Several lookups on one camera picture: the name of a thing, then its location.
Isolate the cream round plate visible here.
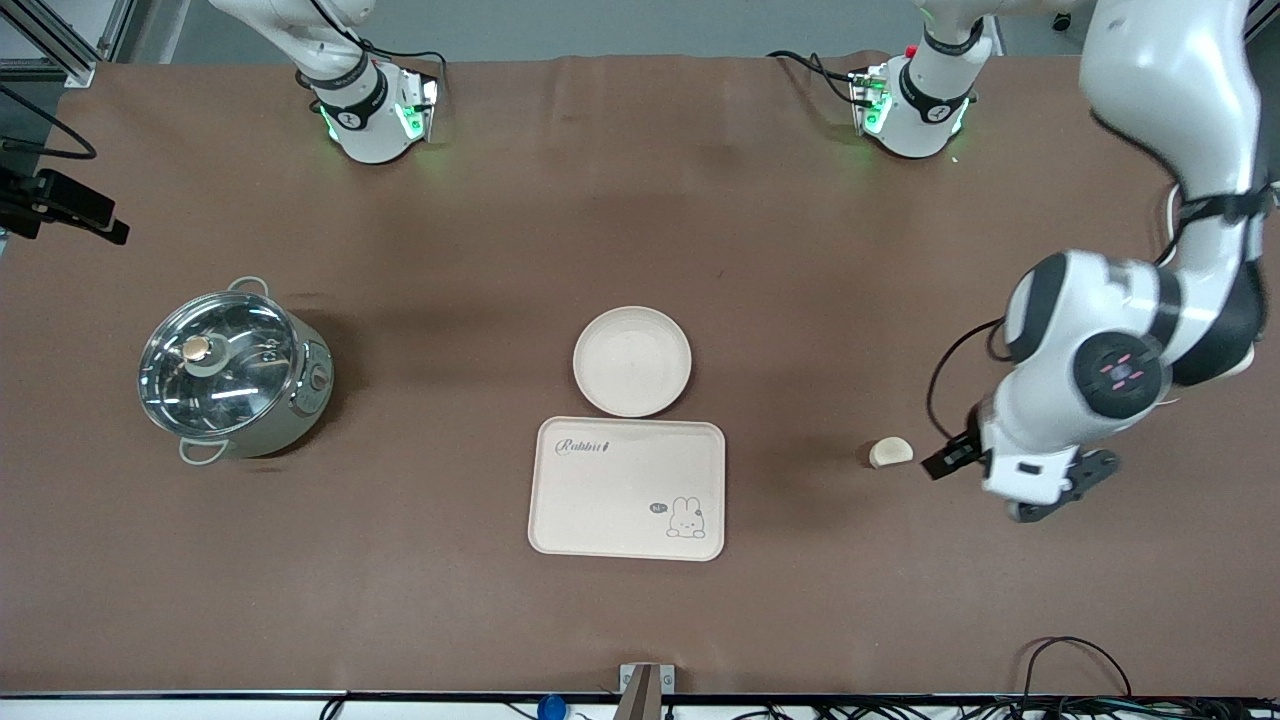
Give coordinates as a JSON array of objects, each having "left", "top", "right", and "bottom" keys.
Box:
[{"left": 573, "top": 306, "right": 693, "bottom": 418}]

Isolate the glass pot lid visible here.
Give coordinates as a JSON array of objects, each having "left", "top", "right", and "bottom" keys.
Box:
[{"left": 138, "top": 292, "right": 301, "bottom": 439}]

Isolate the steel electric cooking pot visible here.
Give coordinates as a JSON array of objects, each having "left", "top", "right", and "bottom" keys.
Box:
[{"left": 150, "top": 277, "right": 336, "bottom": 466}]

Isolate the cream rabbit print tray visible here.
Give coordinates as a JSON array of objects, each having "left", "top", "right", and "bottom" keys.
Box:
[{"left": 527, "top": 416, "right": 727, "bottom": 563}]

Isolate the brown table mat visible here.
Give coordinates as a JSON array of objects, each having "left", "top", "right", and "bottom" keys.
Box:
[{"left": 0, "top": 50, "right": 1280, "bottom": 698}]

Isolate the black looped cable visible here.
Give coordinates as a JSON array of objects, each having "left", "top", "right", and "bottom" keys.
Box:
[{"left": 1020, "top": 636, "right": 1134, "bottom": 713}]

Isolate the black cable bundle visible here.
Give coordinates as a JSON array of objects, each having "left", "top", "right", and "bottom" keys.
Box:
[{"left": 670, "top": 698, "right": 1280, "bottom": 720}]

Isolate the aluminium table edge bracket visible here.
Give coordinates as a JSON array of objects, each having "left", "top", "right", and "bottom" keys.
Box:
[{"left": 618, "top": 663, "right": 676, "bottom": 720}]

